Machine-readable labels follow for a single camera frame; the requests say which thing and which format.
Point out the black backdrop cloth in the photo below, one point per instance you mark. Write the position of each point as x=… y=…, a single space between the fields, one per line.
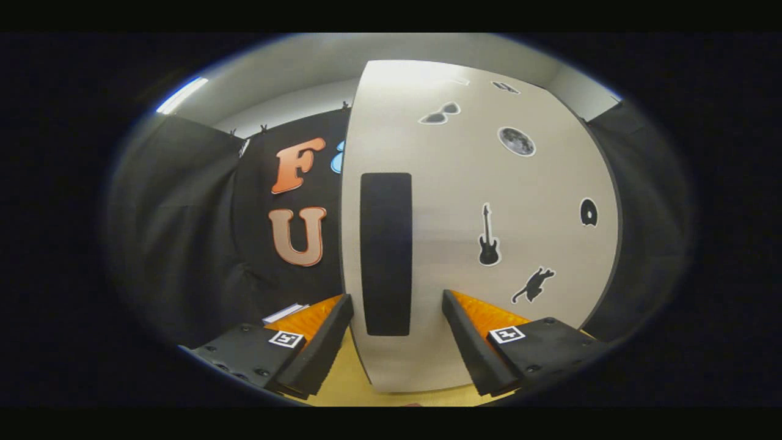
x=183 y=232

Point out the small blue white box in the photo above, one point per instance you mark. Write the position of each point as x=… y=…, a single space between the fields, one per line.
x=282 y=313

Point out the narrow ceiling light panel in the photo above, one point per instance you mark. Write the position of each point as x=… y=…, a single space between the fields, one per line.
x=182 y=95

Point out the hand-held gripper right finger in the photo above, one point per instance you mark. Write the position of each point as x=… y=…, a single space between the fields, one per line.
x=470 y=342

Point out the white cabinet door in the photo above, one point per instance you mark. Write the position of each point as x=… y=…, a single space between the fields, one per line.
x=458 y=183

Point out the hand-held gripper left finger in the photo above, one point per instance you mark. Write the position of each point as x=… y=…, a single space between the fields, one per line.
x=324 y=348

